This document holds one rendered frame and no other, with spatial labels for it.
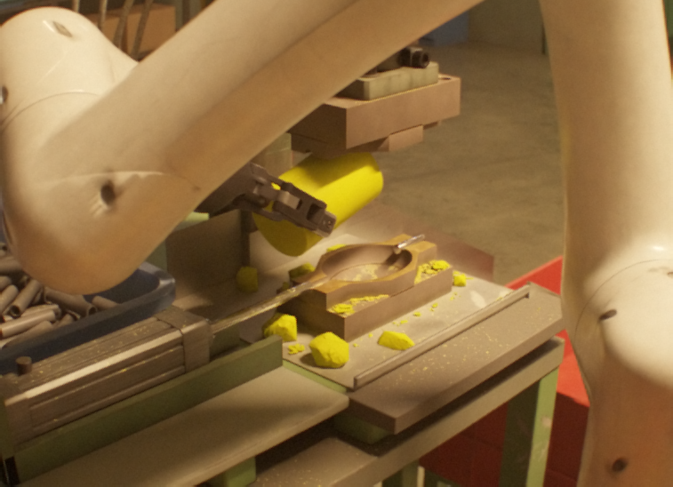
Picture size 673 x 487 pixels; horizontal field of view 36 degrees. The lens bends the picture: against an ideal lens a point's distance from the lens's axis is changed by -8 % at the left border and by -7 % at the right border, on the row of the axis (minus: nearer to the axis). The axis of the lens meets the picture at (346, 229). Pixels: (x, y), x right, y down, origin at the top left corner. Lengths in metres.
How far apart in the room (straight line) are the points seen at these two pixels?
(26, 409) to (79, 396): 0.05
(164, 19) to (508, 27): 2.34
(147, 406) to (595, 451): 0.37
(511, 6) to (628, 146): 6.69
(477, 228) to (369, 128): 3.15
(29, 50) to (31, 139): 0.08
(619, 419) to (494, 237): 3.35
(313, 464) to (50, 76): 0.42
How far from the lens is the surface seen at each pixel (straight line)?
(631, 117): 0.80
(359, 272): 1.13
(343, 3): 0.60
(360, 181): 1.01
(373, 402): 0.95
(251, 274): 1.13
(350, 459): 0.95
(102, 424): 0.88
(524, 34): 7.46
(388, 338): 1.03
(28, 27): 0.76
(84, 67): 0.74
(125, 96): 0.65
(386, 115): 1.00
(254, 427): 0.90
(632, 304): 0.75
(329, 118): 0.97
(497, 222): 4.20
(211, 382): 0.94
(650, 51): 0.80
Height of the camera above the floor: 1.47
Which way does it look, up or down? 21 degrees down
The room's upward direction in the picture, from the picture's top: straight up
